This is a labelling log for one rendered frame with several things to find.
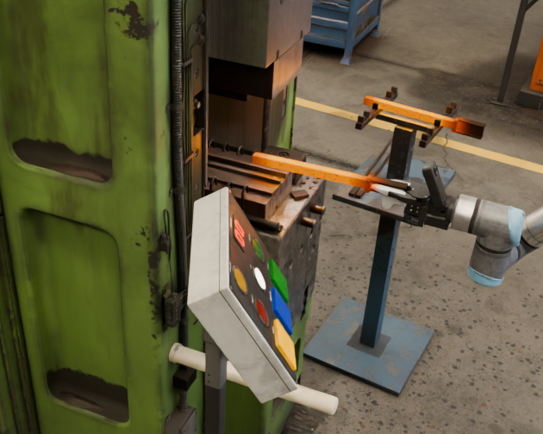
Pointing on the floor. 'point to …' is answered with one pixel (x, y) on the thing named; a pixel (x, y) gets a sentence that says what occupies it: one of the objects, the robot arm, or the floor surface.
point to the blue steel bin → (344, 23)
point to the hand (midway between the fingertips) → (377, 182)
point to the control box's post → (215, 389)
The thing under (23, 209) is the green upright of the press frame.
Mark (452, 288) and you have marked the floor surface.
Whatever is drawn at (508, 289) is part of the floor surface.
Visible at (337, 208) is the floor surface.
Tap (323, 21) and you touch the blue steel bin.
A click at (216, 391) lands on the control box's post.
